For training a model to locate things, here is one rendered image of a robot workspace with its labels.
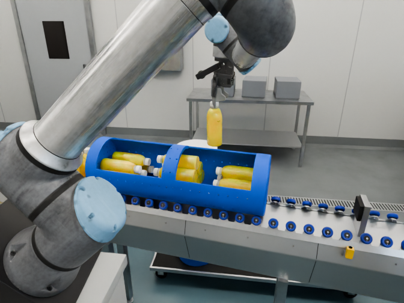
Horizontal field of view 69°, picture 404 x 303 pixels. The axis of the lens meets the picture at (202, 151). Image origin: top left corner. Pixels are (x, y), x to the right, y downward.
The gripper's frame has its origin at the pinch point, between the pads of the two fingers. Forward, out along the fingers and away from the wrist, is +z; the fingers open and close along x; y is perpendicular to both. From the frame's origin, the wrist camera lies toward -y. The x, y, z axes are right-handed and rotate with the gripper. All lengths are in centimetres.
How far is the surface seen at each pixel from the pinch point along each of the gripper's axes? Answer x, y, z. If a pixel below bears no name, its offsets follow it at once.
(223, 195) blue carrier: -18.9, 11.4, 34.4
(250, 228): -16, 25, 51
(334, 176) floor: 241, 106, 141
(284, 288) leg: -14, 45, 83
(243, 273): 33, 23, 129
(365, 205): -8, 69, 32
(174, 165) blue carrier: -15.4, -13.0, 26.4
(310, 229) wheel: -15, 50, 45
